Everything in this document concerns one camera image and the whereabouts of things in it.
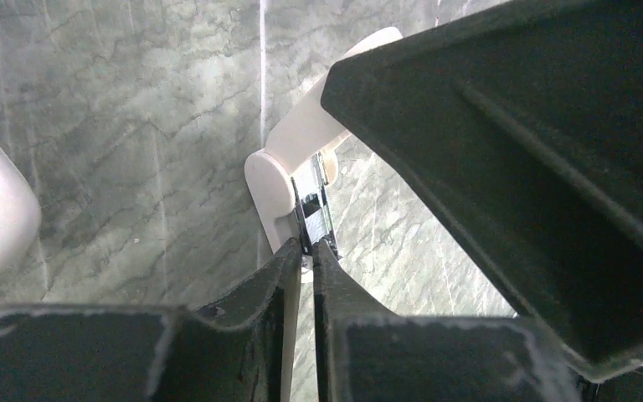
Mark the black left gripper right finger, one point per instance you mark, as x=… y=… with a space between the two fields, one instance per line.
x=365 y=352

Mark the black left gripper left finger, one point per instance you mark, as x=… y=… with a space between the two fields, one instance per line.
x=237 y=348

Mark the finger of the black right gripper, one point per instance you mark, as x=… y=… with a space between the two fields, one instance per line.
x=521 y=129

